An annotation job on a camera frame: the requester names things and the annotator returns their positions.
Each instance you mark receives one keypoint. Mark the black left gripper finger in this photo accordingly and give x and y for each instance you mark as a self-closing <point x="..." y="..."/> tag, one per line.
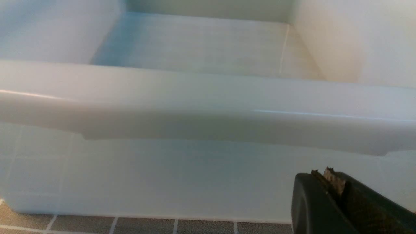
<point x="336" y="203"/>

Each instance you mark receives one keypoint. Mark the large white plastic bin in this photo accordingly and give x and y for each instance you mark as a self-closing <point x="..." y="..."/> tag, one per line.
<point x="202" y="109"/>

